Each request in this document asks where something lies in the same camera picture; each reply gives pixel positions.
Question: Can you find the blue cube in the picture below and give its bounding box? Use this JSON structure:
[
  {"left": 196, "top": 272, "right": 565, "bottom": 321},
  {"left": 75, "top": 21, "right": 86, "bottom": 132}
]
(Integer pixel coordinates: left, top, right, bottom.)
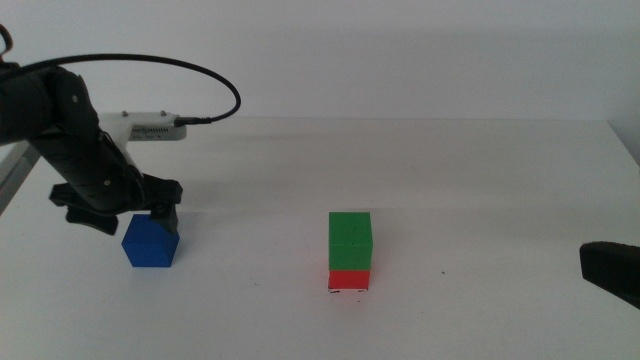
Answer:
[{"left": 120, "top": 213, "right": 181, "bottom": 269}]

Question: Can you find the green cube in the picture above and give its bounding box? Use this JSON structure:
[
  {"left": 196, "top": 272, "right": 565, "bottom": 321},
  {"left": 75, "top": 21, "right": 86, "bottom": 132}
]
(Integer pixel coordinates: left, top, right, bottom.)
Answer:
[{"left": 327, "top": 211, "right": 375, "bottom": 273}]

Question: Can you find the red cube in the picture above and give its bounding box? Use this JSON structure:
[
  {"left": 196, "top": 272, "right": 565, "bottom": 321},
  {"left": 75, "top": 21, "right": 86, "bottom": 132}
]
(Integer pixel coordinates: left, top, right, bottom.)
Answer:
[{"left": 327, "top": 269, "right": 372, "bottom": 292}]

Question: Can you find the left wrist camera, white mount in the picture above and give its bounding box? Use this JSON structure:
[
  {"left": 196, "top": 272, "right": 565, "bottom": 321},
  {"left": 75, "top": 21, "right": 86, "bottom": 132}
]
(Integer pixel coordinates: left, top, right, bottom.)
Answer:
[{"left": 96, "top": 110, "right": 188, "bottom": 174}]

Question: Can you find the left arm's black cable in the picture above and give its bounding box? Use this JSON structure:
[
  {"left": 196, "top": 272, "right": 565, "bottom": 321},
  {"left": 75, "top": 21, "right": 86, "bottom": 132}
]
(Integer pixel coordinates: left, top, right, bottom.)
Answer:
[{"left": 0, "top": 24, "right": 243, "bottom": 127}]

